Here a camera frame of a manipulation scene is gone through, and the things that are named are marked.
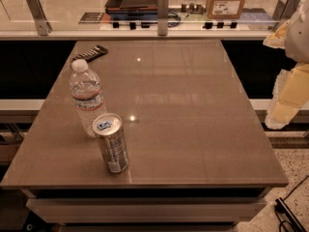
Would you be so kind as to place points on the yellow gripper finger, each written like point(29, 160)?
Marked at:
point(290, 93)
point(278, 37)

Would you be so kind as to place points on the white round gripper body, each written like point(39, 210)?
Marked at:
point(298, 36)

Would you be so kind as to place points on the silver Red Bull can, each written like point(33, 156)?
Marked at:
point(109, 131)

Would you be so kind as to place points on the dark RXBAR chocolate bar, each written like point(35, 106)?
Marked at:
point(91, 54)

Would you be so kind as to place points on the brown cardboard box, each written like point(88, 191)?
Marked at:
point(224, 9)

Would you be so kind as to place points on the black device on floor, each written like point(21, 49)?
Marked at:
point(283, 207)

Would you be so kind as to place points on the clear plastic water bottle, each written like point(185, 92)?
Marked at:
point(87, 94)

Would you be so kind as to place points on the right metal railing post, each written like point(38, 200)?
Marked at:
point(283, 11)

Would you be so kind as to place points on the metal railing post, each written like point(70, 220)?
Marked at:
point(162, 17)
point(283, 11)
point(42, 25)

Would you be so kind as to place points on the middle metal railing post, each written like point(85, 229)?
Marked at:
point(162, 17)

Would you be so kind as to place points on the left metal railing post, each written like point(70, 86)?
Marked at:
point(42, 25)

